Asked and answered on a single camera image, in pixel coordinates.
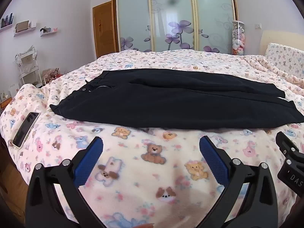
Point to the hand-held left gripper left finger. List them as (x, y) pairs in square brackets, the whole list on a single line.
[(89, 161)]

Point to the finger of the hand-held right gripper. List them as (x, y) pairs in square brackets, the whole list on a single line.
[(286, 143)]

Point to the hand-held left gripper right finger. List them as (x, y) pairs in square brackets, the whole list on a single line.
[(213, 161)]

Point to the black pants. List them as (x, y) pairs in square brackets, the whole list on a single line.
[(171, 99)]

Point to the teddy bear printed blanket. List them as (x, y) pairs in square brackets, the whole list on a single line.
[(142, 166)]

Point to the smartphone in pale case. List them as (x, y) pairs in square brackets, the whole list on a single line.
[(25, 130)]

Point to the teddy bear printed pillow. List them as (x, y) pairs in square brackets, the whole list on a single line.
[(287, 61)]

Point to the heap of plush toys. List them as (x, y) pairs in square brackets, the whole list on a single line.
[(51, 74)]

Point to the wooden nightstand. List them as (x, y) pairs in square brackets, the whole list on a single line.
[(4, 103)]

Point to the cream headboard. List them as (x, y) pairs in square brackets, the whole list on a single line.
[(273, 40)]

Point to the clear tube of plush toys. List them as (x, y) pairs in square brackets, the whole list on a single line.
[(238, 38)]

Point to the wooden door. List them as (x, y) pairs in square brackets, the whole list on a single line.
[(104, 28)]

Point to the sliding glass wardrobe with flowers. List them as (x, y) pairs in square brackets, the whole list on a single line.
[(173, 16)]

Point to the wall light switch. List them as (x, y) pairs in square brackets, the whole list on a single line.
[(258, 25)]

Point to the wall shelf with cardboard box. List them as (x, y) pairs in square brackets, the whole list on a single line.
[(23, 27)]

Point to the wall shelf with books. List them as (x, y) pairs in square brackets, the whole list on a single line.
[(6, 23)]

